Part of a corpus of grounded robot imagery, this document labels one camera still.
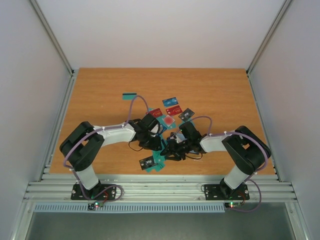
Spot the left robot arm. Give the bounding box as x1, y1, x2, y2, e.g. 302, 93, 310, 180
59, 113, 163, 199

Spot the purple cable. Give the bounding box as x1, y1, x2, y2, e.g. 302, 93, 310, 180
62, 94, 148, 202
178, 115, 270, 213

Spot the red VIP card left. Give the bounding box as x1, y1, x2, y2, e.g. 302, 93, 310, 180
149, 108, 163, 118

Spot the white red card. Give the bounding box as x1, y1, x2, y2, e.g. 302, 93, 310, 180
163, 115, 176, 129

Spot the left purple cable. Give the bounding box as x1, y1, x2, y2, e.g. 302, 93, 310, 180
62, 94, 148, 202

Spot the grey slotted cable duct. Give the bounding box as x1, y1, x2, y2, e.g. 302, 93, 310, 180
34, 202, 225, 214

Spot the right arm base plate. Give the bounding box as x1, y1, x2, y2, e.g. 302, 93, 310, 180
201, 184, 250, 201

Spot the lone green card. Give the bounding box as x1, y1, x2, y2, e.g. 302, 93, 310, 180
122, 92, 137, 101

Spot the green VIP card bottom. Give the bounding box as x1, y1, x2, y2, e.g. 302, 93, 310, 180
145, 161, 166, 173

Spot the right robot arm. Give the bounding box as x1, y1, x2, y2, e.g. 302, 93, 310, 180
160, 122, 272, 199

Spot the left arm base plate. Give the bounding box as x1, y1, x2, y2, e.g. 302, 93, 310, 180
70, 184, 117, 201

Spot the black card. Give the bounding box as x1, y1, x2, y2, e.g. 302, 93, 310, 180
139, 156, 158, 170
178, 108, 195, 122

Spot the red VIP card right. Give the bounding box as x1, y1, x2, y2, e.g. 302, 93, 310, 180
166, 105, 183, 116

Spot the blue card top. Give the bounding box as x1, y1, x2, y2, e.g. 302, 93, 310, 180
162, 97, 179, 107

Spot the green card with stripe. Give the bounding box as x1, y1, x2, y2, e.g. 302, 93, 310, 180
152, 139, 166, 164

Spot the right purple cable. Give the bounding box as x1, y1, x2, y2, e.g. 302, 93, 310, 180
178, 115, 270, 213

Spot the red vip card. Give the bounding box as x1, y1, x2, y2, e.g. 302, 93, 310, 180
166, 105, 183, 116
149, 108, 163, 118

